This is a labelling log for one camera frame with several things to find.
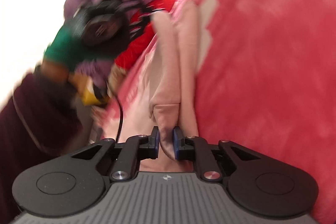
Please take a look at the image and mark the pink pants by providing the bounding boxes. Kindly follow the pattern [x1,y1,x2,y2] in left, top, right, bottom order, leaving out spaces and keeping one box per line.
[118,0,200,174]

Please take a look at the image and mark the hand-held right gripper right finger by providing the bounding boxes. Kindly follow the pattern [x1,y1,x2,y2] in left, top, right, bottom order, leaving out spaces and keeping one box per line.
[172,126,264,183]

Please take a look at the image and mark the pink floral blanket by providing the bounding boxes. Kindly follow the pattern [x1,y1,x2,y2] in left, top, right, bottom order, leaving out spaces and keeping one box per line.
[92,0,336,224]

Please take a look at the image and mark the yellow pillow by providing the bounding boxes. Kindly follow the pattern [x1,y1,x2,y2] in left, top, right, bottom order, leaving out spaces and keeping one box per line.
[78,76,109,107]

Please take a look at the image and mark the person's left hand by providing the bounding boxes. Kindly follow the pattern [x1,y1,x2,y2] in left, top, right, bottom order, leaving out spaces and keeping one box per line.
[43,9,116,71]

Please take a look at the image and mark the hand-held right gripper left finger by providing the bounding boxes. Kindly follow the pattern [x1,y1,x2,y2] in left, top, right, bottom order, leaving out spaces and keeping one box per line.
[70,126,160,183]

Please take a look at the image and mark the black cable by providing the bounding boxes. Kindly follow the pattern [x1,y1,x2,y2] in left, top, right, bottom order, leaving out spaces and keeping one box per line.
[115,93,125,142]

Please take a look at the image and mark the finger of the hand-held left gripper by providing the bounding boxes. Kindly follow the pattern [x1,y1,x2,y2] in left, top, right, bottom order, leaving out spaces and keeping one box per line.
[131,0,166,16]
[128,15,154,39]

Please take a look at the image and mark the red blanket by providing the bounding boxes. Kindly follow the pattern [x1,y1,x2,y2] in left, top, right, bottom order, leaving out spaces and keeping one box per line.
[115,0,185,71]

